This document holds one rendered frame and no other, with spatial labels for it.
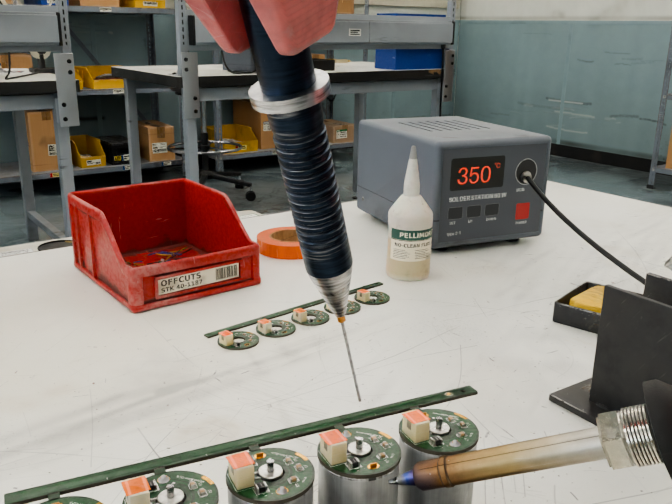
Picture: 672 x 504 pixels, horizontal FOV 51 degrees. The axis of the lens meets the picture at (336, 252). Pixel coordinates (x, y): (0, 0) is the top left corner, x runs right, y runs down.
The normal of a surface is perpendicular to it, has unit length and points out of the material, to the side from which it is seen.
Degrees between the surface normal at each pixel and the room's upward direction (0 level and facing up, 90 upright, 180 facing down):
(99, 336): 0
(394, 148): 90
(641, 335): 90
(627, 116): 90
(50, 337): 0
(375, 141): 90
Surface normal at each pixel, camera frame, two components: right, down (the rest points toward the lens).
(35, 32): 0.59, 0.25
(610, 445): -0.34, 0.28
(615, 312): -0.83, 0.15
